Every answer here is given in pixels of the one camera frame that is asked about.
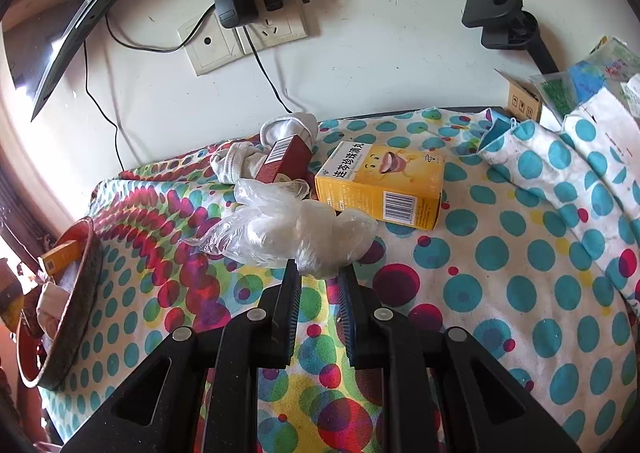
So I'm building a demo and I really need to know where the small cardboard box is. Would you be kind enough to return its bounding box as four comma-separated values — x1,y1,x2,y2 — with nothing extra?
494,68,543,123

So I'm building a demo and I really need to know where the thin black cable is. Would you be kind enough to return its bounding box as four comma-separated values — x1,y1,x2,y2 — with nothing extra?
82,39,126,173

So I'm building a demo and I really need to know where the polka dot blanket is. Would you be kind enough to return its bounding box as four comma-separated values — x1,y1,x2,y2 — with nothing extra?
40,106,640,453

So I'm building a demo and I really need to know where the black adapter cable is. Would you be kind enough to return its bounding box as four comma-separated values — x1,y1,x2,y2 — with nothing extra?
246,26,296,115

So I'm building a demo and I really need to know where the red round tray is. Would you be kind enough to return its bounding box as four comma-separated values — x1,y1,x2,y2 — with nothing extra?
15,216,104,390

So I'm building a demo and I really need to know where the white antenna wall socket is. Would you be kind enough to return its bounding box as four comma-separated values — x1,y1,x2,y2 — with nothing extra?
178,13,247,77

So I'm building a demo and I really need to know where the small yellow box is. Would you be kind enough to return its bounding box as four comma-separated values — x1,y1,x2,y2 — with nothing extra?
39,240,83,279

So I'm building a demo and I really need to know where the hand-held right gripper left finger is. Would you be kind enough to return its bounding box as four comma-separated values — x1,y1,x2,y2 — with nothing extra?
60,260,303,453

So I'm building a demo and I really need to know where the large yellow box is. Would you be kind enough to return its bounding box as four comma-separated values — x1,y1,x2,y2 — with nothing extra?
314,140,446,231

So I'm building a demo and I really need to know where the small red box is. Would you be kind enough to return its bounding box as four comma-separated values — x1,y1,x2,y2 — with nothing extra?
254,134,313,184

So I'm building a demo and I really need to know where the black television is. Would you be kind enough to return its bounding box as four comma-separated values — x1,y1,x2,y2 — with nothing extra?
2,0,193,123

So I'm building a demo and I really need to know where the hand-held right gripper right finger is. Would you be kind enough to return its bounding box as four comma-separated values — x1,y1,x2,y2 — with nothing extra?
339,267,584,453

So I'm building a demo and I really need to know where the white cloth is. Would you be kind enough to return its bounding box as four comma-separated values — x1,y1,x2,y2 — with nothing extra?
37,260,81,349

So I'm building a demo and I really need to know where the clear bag of packets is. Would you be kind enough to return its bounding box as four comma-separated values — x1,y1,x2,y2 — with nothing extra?
529,36,640,119

